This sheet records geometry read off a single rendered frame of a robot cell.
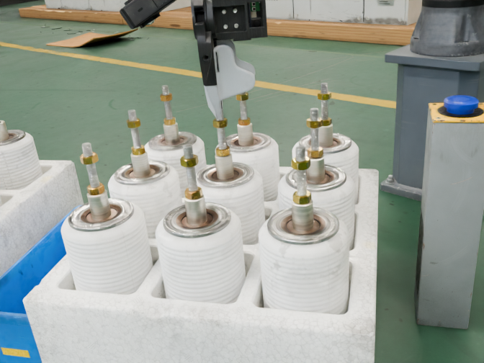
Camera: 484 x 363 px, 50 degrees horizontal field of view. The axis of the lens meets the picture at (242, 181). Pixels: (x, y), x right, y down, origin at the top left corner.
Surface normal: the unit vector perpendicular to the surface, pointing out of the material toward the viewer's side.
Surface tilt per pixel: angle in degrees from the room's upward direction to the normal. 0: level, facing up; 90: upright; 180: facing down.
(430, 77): 90
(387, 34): 90
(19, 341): 92
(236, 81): 91
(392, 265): 0
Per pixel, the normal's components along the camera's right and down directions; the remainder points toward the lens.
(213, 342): -0.24, 0.43
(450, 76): -0.68, 0.36
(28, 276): 0.97, 0.00
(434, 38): -0.69, 0.07
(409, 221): -0.08, -0.90
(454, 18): -0.31, 0.13
